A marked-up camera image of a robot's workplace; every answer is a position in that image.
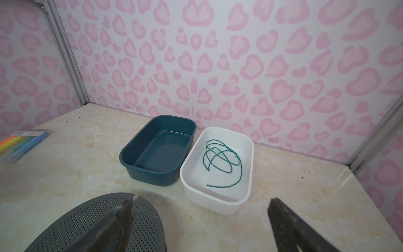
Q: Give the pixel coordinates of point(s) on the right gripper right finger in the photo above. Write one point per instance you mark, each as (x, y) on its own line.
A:
(292, 233)

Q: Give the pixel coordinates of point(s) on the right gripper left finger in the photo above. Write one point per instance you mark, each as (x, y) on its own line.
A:
(111, 234)

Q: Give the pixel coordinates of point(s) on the black perforated cable spool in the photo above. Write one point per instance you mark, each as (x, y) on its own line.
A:
(146, 235)

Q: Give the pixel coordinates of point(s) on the dark teal plastic tray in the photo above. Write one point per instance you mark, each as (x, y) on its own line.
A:
(157, 152)

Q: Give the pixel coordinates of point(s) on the white plastic tray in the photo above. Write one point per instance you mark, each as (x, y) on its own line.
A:
(217, 174)

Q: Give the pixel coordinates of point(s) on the right aluminium frame strut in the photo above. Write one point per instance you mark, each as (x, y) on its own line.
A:
(379, 138)

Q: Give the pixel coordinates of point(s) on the aluminium frame strut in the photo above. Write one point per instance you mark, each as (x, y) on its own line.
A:
(60, 38)
(379, 138)

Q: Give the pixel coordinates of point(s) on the left aluminium frame strut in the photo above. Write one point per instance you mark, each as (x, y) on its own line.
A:
(60, 38)

